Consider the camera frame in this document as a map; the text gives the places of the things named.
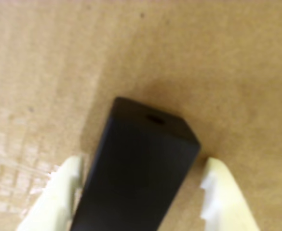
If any clear packing tape strip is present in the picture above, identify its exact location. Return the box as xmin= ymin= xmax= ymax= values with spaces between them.
xmin=0 ymin=101 xmax=67 ymax=214

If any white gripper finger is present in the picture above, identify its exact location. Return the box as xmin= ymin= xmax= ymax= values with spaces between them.
xmin=16 ymin=155 xmax=84 ymax=231
xmin=200 ymin=156 xmax=261 ymax=231

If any black rectangular block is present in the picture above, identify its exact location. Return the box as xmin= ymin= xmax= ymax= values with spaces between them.
xmin=70 ymin=96 xmax=201 ymax=231

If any brown cardboard sheet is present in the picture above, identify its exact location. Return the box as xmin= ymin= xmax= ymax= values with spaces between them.
xmin=0 ymin=0 xmax=282 ymax=231

